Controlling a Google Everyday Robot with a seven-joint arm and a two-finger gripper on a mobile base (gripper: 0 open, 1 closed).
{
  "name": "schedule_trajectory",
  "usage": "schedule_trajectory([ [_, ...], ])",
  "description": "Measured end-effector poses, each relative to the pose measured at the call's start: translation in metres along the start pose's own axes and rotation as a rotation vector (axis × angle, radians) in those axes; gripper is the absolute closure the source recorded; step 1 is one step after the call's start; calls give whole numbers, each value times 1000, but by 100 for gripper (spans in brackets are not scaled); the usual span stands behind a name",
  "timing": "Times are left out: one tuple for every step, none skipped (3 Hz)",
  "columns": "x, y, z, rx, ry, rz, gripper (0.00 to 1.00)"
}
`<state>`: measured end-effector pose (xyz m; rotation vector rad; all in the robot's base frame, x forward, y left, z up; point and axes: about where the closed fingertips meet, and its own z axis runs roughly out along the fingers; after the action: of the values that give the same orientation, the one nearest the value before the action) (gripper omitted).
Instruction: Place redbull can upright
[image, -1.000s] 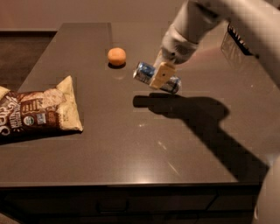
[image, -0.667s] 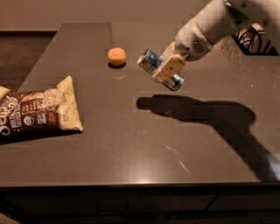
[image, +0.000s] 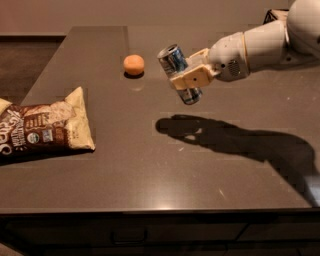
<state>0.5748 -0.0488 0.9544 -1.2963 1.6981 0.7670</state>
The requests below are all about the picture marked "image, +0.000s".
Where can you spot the black wire basket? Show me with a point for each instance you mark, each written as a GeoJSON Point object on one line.
{"type": "Point", "coordinates": [276, 15]}

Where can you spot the blue silver redbull can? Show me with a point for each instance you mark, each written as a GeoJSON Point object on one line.
{"type": "Point", "coordinates": [174, 63]}

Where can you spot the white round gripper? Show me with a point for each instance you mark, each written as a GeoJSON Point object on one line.
{"type": "Point", "coordinates": [227, 56]}

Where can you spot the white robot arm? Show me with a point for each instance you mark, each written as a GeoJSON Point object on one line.
{"type": "Point", "coordinates": [280, 43]}

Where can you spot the brown multigrain chips bag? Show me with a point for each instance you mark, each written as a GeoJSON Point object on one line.
{"type": "Point", "coordinates": [60, 126]}

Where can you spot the orange fruit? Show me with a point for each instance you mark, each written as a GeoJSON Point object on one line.
{"type": "Point", "coordinates": [134, 65]}

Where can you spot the dark drawer handle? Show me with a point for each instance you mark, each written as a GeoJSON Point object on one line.
{"type": "Point", "coordinates": [128, 236]}

